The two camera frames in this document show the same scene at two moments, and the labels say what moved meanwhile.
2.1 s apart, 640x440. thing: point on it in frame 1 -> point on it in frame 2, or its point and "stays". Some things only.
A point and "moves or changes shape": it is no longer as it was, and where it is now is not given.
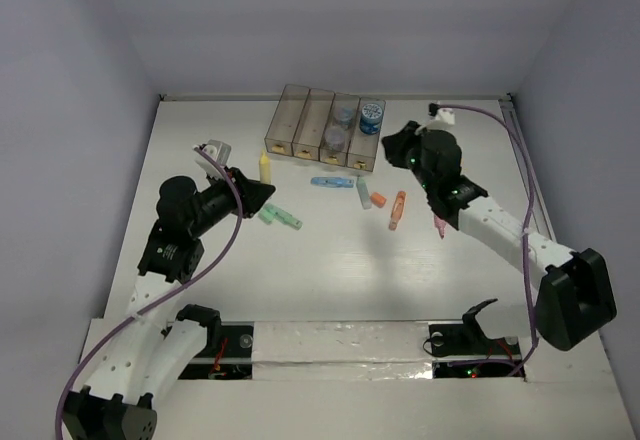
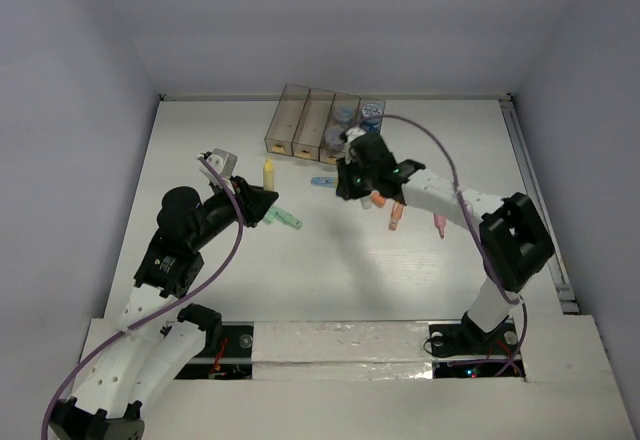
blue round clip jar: [370, 122] stays
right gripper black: [395, 144] -> [348, 186]
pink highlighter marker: [441, 225] stays
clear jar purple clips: [334, 138] stays
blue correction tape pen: [332, 182] stays
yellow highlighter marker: [264, 168] moves or changes shape
